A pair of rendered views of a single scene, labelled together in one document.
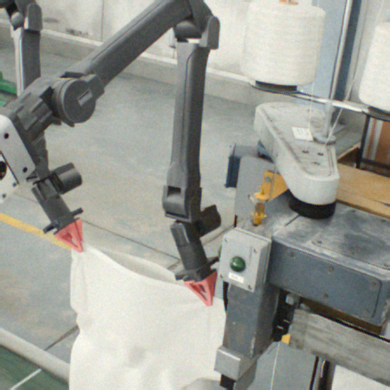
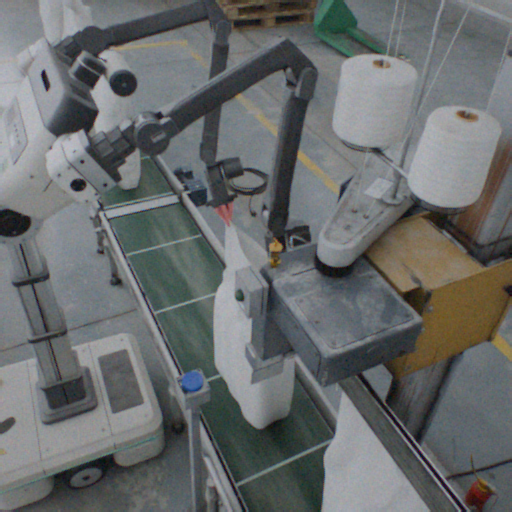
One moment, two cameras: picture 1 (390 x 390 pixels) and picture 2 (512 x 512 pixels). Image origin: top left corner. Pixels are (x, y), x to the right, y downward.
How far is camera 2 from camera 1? 0.70 m
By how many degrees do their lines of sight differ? 31
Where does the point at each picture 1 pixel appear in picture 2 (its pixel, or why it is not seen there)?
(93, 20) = not seen: outside the picture
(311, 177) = (324, 241)
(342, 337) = not seen: hidden behind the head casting
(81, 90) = (154, 131)
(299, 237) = (290, 290)
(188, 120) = (280, 156)
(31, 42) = (219, 53)
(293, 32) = (366, 99)
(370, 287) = (315, 355)
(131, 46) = (216, 94)
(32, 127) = (109, 156)
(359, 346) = (354, 384)
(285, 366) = not seen: hidden behind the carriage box
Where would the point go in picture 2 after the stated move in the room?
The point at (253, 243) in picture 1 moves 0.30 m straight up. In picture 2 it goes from (249, 284) to (256, 162)
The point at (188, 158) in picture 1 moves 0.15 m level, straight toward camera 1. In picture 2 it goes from (277, 187) to (245, 215)
